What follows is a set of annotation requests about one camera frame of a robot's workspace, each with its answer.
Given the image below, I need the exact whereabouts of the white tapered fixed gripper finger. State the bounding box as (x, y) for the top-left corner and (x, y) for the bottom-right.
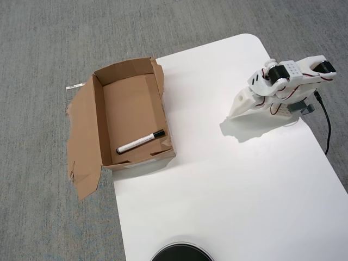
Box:
(227, 86), (258, 121)

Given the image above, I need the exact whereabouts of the white gripper body with slots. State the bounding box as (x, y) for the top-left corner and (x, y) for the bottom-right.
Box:
(246, 69), (290, 96)

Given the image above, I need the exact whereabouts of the white marker pen black cap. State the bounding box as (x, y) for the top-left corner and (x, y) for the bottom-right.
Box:
(116, 129), (166, 155)

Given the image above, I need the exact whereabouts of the open brown cardboard box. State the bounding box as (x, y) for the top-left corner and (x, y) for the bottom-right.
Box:
(66, 55), (177, 201)

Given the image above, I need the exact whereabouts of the grey table clamp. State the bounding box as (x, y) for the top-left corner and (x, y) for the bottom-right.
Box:
(288, 102), (315, 116)

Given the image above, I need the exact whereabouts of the black round disc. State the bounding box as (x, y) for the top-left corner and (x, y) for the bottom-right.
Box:
(150, 235), (215, 261)

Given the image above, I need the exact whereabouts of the black power cable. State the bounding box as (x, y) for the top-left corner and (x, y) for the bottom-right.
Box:
(314, 91), (332, 156)

